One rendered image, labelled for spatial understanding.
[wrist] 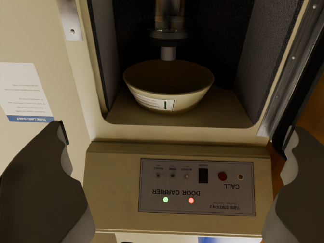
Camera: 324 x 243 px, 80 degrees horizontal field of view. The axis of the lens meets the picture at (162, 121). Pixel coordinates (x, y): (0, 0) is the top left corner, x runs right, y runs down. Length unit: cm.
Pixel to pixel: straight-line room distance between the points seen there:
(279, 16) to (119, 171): 33
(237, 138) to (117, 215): 24
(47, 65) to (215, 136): 68
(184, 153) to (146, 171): 7
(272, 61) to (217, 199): 23
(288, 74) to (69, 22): 30
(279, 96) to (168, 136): 19
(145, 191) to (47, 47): 64
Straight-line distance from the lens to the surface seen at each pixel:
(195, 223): 36
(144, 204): 35
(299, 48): 32
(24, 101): 100
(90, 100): 33
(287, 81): 33
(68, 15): 29
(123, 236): 68
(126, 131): 35
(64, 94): 89
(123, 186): 35
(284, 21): 32
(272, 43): 34
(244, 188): 37
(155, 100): 33
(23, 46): 88
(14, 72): 95
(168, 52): 36
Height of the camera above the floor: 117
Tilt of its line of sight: 36 degrees up
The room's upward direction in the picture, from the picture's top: 179 degrees counter-clockwise
